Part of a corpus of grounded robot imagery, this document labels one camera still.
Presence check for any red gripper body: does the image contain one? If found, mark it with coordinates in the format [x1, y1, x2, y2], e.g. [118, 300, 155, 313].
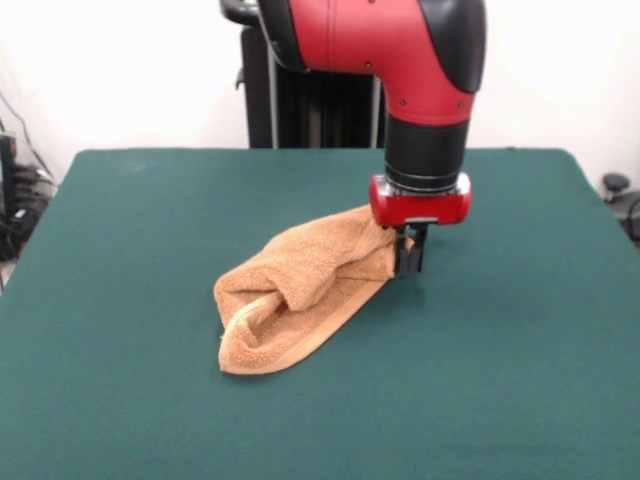
[368, 173, 473, 229]

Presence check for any black electronics box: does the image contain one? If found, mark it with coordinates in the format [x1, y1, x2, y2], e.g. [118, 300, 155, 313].
[0, 132, 19, 211]

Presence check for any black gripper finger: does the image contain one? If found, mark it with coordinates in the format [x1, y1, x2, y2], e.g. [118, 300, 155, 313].
[394, 227, 412, 276]
[409, 225, 429, 274]

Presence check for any black cable bundle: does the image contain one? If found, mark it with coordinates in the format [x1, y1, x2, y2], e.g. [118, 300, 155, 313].
[0, 164, 56, 261]

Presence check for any black office chair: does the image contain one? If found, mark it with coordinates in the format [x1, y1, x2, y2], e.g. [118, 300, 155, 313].
[602, 172, 640, 251]

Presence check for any orange terry towel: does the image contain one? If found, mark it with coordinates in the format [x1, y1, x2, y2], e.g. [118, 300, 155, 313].
[213, 205, 416, 374]

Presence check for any dark green table cloth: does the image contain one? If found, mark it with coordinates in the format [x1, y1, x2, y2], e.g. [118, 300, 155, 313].
[0, 147, 640, 480]

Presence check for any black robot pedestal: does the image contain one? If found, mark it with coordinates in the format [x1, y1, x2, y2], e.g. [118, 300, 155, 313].
[234, 24, 389, 150]

